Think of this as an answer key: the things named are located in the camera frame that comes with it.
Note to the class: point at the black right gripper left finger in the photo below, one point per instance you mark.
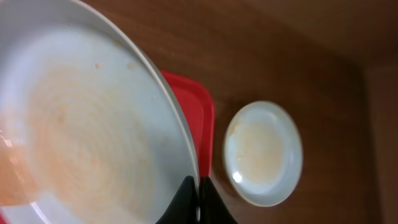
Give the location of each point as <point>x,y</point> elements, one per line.
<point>183,207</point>

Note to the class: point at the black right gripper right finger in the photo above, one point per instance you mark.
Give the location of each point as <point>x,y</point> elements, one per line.
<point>212,208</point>

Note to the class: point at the light blue plate top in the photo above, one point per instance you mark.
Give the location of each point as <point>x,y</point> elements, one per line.
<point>263,154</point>

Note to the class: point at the light blue plate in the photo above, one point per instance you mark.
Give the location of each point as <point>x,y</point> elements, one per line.
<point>263,154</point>
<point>89,126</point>

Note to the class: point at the red plastic tray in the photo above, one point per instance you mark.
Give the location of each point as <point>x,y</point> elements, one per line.
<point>199,110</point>

